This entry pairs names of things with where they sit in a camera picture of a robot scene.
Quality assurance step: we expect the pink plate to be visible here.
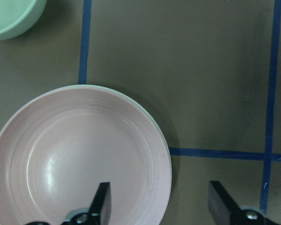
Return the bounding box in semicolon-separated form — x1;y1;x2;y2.
0;87;172;225

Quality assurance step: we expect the cream plate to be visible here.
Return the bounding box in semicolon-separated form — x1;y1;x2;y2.
63;85;171;170

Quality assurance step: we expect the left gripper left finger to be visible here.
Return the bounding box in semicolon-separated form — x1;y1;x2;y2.
25;181;111;225

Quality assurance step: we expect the green bowl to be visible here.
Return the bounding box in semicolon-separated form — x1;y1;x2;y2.
0;0;47;41

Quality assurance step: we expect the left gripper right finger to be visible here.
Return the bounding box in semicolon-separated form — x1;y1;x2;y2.
208;180;276;225

